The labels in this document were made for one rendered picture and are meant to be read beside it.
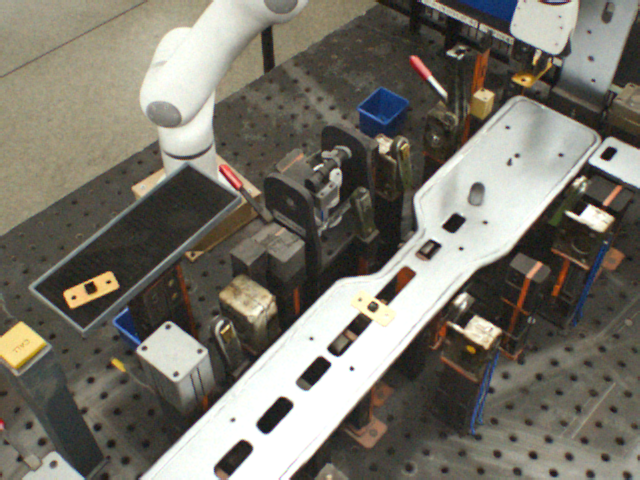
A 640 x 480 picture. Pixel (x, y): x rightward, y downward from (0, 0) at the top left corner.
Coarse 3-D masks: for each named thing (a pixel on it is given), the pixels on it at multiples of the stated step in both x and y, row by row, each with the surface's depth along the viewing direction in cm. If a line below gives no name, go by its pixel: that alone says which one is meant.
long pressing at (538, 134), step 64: (512, 128) 182; (576, 128) 182; (448, 192) 172; (512, 192) 171; (448, 256) 162; (320, 320) 153; (256, 384) 146; (320, 384) 145; (192, 448) 139; (256, 448) 138
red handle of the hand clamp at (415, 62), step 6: (414, 60) 174; (420, 60) 175; (414, 66) 175; (420, 66) 174; (420, 72) 175; (426, 72) 175; (426, 78) 175; (432, 78) 175; (432, 84) 175; (438, 84) 176; (432, 90) 176; (438, 90) 175; (444, 90) 176; (438, 96) 176; (444, 96) 176; (444, 102) 176
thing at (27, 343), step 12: (24, 324) 135; (12, 336) 134; (24, 336) 133; (36, 336) 133; (0, 348) 132; (12, 348) 132; (24, 348) 132; (36, 348) 132; (12, 360) 131; (24, 360) 131
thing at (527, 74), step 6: (534, 60) 158; (528, 66) 156; (522, 72) 156; (528, 72) 156; (516, 78) 155; (522, 78) 155; (528, 78) 155; (534, 78) 155; (522, 84) 154; (528, 84) 154
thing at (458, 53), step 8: (456, 48) 166; (464, 48) 166; (448, 56) 165; (456, 56) 165; (464, 56) 166; (472, 56) 164; (448, 64) 167; (456, 64) 166; (464, 64) 165; (472, 64) 165; (448, 72) 168; (456, 72) 167; (464, 72) 170; (448, 80) 170; (456, 80) 168; (464, 80) 171; (448, 88) 171; (456, 88) 170; (464, 88) 173; (448, 96) 173; (456, 96) 171; (464, 96) 174; (448, 104) 174; (456, 104) 173; (464, 104) 176; (456, 112) 174; (464, 112) 177
